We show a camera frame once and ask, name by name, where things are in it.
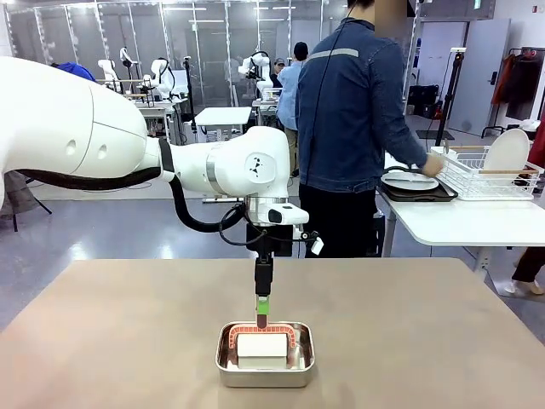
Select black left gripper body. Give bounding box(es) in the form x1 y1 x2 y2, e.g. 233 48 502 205
246 223 295 257

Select red handled lint roller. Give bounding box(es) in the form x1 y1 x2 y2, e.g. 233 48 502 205
227 314 298 370

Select person's right forearm denim sleeve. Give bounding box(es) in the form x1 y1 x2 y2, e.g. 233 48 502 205
398 125 430 171

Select black floor stand with pole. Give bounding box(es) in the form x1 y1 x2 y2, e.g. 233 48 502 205
416 48 468 148

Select person's right hand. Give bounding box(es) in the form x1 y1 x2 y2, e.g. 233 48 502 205
422 153 446 178

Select stainless steel rectangular tray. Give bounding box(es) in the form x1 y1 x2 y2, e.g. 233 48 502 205
215 322 316 389

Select small white standing desk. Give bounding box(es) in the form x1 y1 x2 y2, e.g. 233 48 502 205
193 106 253 141

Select white plate with cutlery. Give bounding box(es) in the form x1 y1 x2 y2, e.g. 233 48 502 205
381 170 439 192

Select person in denim jacket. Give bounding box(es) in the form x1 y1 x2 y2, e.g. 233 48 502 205
295 0 430 259

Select person in light blue shirt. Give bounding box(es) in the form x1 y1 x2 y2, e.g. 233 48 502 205
276 41 309 178

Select black tripod pole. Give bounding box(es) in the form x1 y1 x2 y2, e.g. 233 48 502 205
181 55 198 146

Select person in cap with mask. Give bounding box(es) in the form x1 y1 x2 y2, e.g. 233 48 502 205
269 57 287 89

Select black serving tray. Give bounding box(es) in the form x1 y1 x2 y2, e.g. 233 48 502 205
378 165 459 203

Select white lab table with rack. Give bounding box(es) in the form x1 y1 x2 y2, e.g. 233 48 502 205
125 95 188 146

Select white side table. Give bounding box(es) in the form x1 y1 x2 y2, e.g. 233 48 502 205
378 151 545 274

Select black equipment cases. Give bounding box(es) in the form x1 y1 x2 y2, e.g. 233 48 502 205
407 84 440 118

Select person in dark red trousers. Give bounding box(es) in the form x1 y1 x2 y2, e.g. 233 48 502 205
504 123 545 297

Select grey jacket on chair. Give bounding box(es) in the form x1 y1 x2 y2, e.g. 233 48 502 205
0 170 53 233

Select person in blue hoodie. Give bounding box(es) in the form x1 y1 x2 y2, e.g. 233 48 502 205
51 61 97 83

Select orange red hanging jacket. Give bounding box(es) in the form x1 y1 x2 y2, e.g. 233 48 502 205
492 52 517 107

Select dark hanging jacket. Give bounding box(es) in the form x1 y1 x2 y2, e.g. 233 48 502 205
506 47 545 121

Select thin black camera cable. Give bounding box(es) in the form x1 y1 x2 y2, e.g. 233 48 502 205
218 203 320 249

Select left arm black braided hose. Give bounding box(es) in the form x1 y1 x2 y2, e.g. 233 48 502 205
15 138 249 234

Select wooden bar black frame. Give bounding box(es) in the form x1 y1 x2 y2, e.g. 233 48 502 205
95 78 158 108

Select white wire dish rack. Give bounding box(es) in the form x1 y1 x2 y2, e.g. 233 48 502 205
429 144 545 201

